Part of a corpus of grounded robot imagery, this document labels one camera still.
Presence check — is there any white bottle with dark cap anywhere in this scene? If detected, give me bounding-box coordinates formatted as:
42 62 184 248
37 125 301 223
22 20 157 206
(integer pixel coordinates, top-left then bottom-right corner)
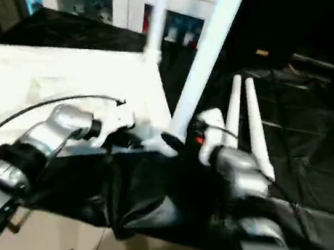
182 31 195 47
164 27 176 42

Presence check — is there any black plastic mat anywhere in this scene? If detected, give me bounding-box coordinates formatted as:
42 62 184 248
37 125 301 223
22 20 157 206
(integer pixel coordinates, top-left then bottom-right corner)
0 0 334 250

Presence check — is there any white plastic table top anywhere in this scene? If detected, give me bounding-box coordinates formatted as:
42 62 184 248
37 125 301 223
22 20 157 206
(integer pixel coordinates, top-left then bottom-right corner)
0 31 193 193

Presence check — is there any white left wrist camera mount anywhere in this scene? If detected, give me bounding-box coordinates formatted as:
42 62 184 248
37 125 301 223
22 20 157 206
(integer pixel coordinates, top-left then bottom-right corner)
88 104 138 154

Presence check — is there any white plastic table leg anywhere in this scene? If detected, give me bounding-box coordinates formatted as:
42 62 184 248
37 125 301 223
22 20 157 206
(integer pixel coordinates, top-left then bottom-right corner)
230 76 290 182
167 0 247 150
221 73 248 150
142 0 170 65

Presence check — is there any black metal workbench leg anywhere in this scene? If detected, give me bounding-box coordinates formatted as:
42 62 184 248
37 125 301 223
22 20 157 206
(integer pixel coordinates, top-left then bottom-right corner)
5 202 32 236

